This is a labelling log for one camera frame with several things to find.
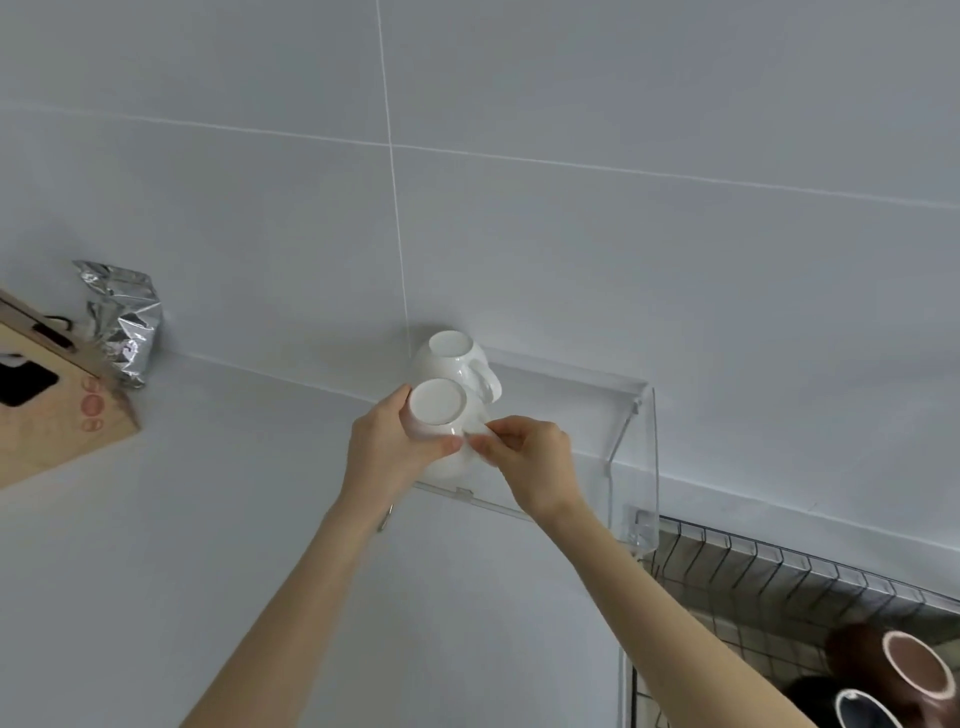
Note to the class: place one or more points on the person's right hand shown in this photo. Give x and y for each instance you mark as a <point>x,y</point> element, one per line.
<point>540,469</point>

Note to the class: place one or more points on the person's left hand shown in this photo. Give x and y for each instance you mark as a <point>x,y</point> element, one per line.
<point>379,454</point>

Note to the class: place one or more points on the person's left thumb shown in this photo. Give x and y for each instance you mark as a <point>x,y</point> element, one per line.
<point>397,399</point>

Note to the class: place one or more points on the person's right thumb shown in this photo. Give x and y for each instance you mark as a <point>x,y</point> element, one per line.
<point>491,450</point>

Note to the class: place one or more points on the white ceramic cup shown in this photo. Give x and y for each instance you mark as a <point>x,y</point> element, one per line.
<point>450,356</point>
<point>439,405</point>

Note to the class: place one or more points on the person's left forearm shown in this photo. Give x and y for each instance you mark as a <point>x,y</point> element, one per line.
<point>300,622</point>

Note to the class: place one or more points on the person's right forearm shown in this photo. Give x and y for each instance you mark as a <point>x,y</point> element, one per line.
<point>660,630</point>

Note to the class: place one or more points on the clear acrylic tray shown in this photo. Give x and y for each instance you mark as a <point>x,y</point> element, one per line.
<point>600,420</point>

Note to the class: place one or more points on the silver foil bag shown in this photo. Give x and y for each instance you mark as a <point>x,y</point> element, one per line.
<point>124,322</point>

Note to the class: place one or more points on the brown cardboard tissue box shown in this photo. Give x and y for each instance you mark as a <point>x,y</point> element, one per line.
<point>52,420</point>

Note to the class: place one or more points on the black cup with white rim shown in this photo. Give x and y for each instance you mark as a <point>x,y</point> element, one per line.
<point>814,701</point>

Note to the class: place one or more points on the brown cup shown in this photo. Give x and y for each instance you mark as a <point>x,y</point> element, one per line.
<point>862,660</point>

